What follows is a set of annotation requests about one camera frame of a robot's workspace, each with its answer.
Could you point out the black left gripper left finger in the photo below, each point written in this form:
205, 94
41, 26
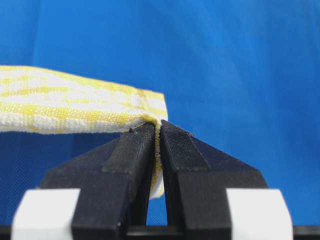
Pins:
90, 196

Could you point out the yellow white checkered towel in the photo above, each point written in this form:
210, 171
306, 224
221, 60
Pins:
44, 101

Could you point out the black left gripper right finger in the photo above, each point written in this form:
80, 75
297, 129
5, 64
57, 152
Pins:
214, 196

